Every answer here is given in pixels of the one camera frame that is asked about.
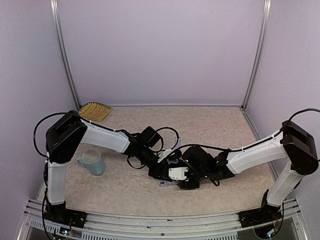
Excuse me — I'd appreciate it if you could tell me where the lilac folding umbrella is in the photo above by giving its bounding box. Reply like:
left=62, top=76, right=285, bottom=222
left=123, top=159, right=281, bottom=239
left=158, top=137, right=181, bottom=187

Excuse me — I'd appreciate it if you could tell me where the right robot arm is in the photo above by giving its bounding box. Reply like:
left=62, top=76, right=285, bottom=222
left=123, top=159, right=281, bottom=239
left=178, top=120, right=319, bottom=228

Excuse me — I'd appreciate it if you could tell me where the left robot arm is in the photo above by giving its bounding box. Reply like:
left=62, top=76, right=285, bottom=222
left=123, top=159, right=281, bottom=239
left=42, top=110, right=170, bottom=228

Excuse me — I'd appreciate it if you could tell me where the light blue mug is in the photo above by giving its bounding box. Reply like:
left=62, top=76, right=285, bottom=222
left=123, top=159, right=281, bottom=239
left=77, top=148, right=106, bottom=177

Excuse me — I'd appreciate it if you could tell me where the yellow woven mat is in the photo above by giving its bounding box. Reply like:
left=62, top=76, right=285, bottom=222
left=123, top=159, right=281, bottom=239
left=78, top=101, right=112, bottom=122

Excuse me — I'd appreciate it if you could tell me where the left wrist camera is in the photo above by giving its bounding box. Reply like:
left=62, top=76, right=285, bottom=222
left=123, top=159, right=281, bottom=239
left=157, top=148, right=174, bottom=163

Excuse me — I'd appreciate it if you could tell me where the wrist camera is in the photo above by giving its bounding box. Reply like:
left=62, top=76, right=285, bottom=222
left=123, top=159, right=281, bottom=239
left=168, top=167, right=189, bottom=181
left=157, top=148, right=174, bottom=163

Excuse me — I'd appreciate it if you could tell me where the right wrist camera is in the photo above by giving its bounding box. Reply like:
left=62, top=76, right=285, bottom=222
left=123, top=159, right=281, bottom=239
left=168, top=167, right=189, bottom=181

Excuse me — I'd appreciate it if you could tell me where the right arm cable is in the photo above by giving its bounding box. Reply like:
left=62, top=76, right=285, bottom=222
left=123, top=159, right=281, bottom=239
left=159, top=107, right=320, bottom=163

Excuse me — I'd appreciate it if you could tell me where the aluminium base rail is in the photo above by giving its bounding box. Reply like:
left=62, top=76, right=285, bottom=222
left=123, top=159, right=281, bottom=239
left=14, top=198, right=310, bottom=240

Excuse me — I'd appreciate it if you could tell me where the right aluminium corner post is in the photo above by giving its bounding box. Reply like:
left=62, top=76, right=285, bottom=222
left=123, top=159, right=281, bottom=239
left=241, top=0, right=272, bottom=112

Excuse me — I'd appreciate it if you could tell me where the aluminium corner post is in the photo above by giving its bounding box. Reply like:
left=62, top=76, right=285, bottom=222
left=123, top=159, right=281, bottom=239
left=49, top=0, right=81, bottom=110
left=241, top=0, right=272, bottom=112

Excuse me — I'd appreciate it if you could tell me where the left aluminium corner post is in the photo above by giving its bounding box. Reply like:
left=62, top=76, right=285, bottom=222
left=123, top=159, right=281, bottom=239
left=49, top=0, right=81, bottom=110

